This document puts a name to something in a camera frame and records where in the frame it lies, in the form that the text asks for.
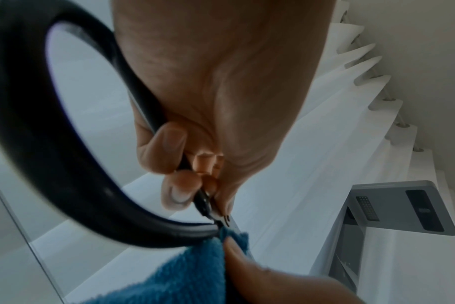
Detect person's right hand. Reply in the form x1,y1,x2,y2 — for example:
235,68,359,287
223,237,359,304

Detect person's left hand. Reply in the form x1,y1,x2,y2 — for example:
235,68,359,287
111,0,342,216

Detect blue microfiber cloth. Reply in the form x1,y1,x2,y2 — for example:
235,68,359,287
76,228,255,304

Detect black framed eyeglasses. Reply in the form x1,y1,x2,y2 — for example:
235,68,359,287
0,0,233,249

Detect small black keypad remote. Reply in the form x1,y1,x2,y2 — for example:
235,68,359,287
355,196,381,222

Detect white pleated curtain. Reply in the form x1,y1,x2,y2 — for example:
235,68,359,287
32,0,438,304

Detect grey side table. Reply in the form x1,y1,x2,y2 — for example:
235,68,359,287
328,180,455,290

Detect black remote control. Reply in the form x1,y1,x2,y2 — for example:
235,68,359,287
405,189,446,233

